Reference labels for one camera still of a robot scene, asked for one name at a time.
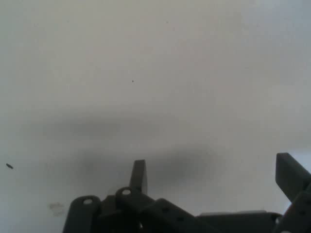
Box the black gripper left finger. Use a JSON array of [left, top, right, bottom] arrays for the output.
[[62, 159, 219, 233]]

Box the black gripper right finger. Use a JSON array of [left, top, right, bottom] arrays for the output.
[[274, 152, 311, 233]]

